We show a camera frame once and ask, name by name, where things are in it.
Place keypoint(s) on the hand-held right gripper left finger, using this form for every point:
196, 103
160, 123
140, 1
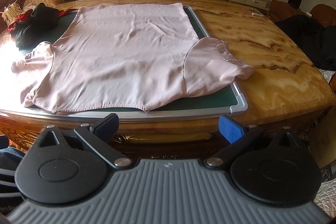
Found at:
106, 123

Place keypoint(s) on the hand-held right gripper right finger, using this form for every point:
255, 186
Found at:
232, 129

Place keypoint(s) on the pink short-sleeved shirt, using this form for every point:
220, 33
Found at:
126, 50

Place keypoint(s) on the cardboard box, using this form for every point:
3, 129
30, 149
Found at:
324, 140

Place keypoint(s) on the person's leg in jeans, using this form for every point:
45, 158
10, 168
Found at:
11, 161

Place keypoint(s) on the small white object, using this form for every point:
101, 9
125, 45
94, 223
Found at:
256, 14

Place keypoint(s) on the dark clothing pile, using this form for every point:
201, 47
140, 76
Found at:
309, 37

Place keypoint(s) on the black and red garment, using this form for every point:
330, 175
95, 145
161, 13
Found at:
31, 27

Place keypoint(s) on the brown wooden chair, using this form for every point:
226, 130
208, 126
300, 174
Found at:
286, 10

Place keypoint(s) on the cream lace cloth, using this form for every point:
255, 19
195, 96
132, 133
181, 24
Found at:
10, 14

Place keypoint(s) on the green board with silver frame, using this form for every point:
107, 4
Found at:
204, 103

